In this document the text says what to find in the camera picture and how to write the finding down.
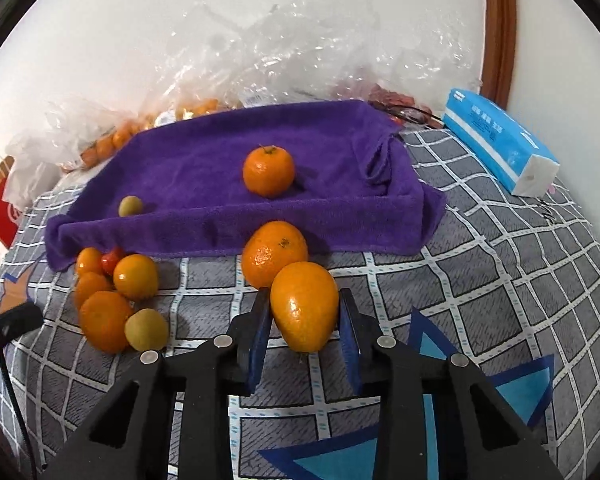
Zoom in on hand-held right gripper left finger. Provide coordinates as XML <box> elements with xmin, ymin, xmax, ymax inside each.
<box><xmin>42</xmin><ymin>287</ymin><xmax>273</xmax><ymax>480</ymax></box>

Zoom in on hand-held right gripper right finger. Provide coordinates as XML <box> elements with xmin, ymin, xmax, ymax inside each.
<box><xmin>337</xmin><ymin>287</ymin><xmax>563</xmax><ymax>480</ymax></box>

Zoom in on oval orange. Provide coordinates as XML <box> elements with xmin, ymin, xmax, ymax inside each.
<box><xmin>270</xmin><ymin>261</ymin><xmax>340</xmax><ymax>353</ymax></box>

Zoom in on small red fruit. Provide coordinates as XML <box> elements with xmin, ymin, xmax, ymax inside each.
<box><xmin>100</xmin><ymin>248</ymin><xmax>126</xmax><ymax>277</ymax></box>

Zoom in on bagged red fruits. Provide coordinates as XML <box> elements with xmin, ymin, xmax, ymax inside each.
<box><xmin>330</xmin><ymin>80</ymin><xmax>436</xmax><ymax>126</ymax></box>

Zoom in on orange with dark mark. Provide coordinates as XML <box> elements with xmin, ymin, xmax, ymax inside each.
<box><xmin>241</xmin><ymin>220</ymin><xmax>309</xmax><ymax>291</ymax></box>

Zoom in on large round orange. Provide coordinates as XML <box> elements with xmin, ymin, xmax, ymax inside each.
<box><xmin>78</xmin><ymin>291</ymin><xmax>136</xmax><ymax>355</ymax></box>

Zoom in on red paper bag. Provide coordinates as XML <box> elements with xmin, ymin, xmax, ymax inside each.
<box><xmin>0</xmin><ymin>155</ymin><xmax>31</xmax><ymax>250</ymax></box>

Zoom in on grey grid printed bedsheet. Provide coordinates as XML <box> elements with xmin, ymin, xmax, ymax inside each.
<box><xmin>0</xmin><ymin>127</ymin><xmax>600</xmax><ymax>480</ymax></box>

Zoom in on white plastic bag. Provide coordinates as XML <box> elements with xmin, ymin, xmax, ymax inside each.
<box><xmin>4</xmin><ymin>132</ymin><xmax>56</xmax><ymax>208</ymax></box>

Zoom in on purple towel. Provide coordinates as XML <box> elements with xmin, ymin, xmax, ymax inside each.
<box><xmin>45</xmin><ymin>100</ymin><xmax>448</xmax><ymax>272</ymax></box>

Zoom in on orange with green stem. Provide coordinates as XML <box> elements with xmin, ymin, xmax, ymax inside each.
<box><xmin>243</xmin><ymin>144</ymin><xmax>296</xmax><ymax>198</ymax></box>

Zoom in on plastic bag of small oranges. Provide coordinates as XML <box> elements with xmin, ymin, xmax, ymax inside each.
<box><xmin>152</xmin><ymin>87</ymin><xmax>241</xmax><ymax>126</ymax></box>

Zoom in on blue tissue pack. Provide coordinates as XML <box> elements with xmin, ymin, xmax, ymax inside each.
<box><xmin>441</xmin><ymin>87</ymin><xmax>561</xmax><ymax>197</ymax></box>

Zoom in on large clear plastic bag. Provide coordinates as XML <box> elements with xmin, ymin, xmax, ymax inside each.
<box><xmin>150</xmin><ymin>0</ymin><xmax>483</xmax><ymax>121</ymax></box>

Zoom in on thin black cord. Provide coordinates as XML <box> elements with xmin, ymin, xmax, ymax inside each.
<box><xmin>370</xmin><ymin>102</ymin><xmax>443</xmax><ymax>128</ymax></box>

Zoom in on brown wooden frame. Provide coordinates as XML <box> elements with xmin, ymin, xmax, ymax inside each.
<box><xmin>480</xmin><ymin>0</ymin><xmax>518</xmax><ymax>108</ymax></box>

